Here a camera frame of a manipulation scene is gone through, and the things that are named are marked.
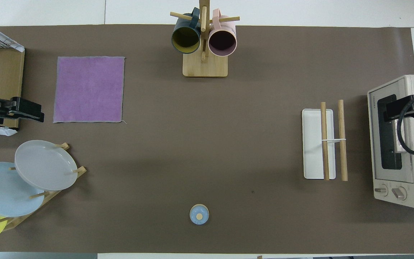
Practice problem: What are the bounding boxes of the grey plate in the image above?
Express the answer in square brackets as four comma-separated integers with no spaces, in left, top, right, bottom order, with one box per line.
[14,140,78,191]

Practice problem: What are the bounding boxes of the wooden mug tree stand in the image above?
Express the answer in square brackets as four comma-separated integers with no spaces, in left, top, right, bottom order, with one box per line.
[170,0,240,78]

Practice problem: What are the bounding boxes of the blue service bell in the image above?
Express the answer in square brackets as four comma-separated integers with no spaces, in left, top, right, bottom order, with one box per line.
[189,204,210,226]

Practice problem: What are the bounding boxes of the white towel rack wooden bars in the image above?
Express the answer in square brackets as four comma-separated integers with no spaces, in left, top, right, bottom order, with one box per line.
[302,100,348,181]

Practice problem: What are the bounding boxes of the large brown table mat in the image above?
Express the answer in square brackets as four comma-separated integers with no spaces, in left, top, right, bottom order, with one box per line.
[0,24,414,254]

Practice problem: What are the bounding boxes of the purple and grey towel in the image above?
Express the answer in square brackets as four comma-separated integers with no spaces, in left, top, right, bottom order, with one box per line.
[53,56,127,125]

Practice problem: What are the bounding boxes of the dark teal mug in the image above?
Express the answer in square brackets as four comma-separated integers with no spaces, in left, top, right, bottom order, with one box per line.
[171,7,202,54]

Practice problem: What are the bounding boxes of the wooden plate rack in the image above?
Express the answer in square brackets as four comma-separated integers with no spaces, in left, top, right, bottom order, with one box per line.
[0,143,87,231]

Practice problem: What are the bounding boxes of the white grid patterned paper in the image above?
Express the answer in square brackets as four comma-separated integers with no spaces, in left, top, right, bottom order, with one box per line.
[0,19,25,53]

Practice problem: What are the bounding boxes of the wooden stepped shelf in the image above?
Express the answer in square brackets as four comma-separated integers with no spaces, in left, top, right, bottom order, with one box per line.
[0,28,25,131]

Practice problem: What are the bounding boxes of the pink mug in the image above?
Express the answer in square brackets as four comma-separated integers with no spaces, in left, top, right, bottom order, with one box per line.
[208,9,237,57]

